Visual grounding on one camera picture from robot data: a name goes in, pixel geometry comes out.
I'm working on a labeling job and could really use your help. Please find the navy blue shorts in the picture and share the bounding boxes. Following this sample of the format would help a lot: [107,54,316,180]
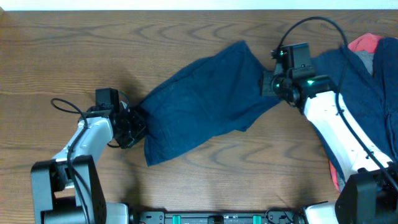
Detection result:
[139,40,279,166]

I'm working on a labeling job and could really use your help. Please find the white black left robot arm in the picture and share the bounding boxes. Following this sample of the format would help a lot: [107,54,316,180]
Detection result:
[30,102,146,224]

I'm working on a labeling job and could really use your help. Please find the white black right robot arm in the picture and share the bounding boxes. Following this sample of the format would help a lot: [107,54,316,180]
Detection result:
[260,65,397,223]

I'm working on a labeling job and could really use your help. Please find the navy blue clothes pile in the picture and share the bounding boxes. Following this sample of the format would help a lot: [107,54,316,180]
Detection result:
[310,36,398,187]

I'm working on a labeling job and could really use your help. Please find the grey garment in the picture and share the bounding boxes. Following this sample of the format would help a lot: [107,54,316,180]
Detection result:
[355,50,374,76]

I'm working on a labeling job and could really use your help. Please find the red garment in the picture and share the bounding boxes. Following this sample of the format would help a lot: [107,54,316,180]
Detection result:
[329,33,383,192]

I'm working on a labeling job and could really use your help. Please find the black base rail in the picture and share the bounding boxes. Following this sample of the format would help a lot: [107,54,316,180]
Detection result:
[105,203,308,224]

